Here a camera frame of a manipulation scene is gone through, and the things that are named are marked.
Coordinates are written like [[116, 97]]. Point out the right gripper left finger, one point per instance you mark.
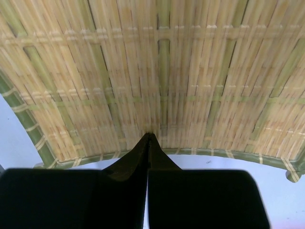
[[112, 198]]

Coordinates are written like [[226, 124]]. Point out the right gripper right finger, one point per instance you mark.
[[201, 199]]

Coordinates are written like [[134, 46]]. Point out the bamboo woven mat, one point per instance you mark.
[[88, 78]]

